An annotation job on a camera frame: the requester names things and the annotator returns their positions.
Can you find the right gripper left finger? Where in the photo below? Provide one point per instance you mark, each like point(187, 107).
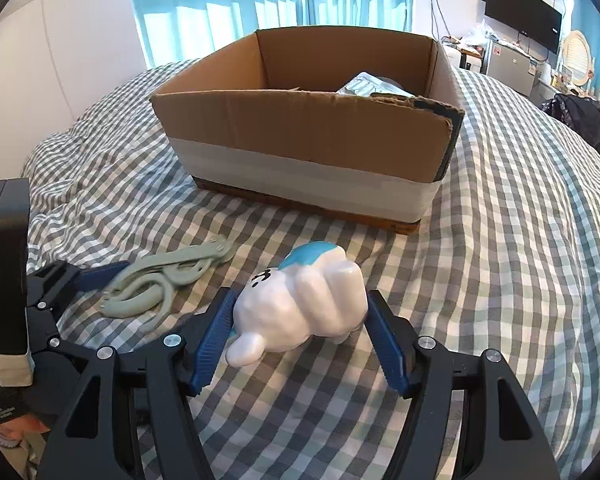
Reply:
point(95, 435)

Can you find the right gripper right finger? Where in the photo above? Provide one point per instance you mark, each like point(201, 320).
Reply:
point(500, 436)

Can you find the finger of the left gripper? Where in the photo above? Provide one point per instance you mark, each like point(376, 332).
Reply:
point(44, 336)
point(60, 281)

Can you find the grey-green plastic hanger clip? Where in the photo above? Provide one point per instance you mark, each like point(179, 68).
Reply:
point(150, 283)

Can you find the white squishy toy figure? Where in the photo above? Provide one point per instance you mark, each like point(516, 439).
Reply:
point(315, 291)

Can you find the silver blister pill pack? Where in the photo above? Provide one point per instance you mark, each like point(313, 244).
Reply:
point(366, 84)

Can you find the person's hand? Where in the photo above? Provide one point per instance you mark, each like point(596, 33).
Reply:
point(13, 431)

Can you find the checkered bed blanket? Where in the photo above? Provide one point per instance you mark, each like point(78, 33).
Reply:
point(508, 257)

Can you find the teal window curtain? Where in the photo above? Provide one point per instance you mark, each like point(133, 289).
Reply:
point(270, 5)

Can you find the brown cardboard box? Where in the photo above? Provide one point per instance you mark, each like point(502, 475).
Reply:
point(261, 119)

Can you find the black bag on chair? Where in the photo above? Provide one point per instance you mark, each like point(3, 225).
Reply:
point(582, 115)

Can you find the silver mini fridge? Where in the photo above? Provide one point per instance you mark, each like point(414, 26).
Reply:
point(510, 66)

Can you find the oval white vanity mirror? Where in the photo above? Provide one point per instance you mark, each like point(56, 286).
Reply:
point(576, 56)

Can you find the black wall television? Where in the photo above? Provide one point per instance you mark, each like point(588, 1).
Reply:
point(535, 19)

